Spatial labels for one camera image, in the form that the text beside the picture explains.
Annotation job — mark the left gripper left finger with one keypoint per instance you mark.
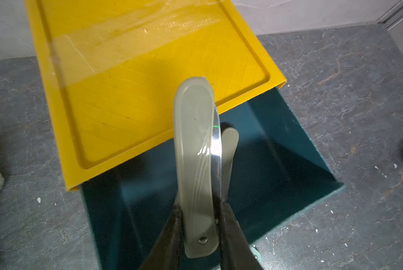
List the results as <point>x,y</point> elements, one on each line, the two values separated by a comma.
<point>166,253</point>

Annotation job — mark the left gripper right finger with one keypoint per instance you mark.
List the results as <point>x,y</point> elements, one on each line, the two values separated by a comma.
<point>234,248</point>

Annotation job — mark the yellow teal drawer cabinet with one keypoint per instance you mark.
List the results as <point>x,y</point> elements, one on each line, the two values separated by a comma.
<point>168,119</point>

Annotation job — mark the olive fruit knife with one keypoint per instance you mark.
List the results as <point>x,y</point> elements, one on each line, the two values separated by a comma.
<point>193,124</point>
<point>230,139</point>

